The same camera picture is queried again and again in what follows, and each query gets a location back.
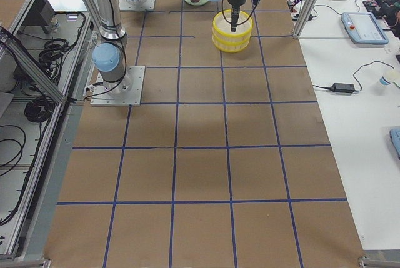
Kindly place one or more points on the paper cup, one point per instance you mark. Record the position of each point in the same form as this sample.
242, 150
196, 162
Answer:
389, 78

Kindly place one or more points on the blue teach pendant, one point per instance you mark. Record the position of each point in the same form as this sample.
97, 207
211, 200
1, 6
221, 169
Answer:
394, 135
363, 28

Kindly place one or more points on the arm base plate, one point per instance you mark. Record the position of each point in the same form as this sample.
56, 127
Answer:
140, 1
129, 92

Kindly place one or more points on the black power adapter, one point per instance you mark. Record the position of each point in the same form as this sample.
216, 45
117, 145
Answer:
341, 88

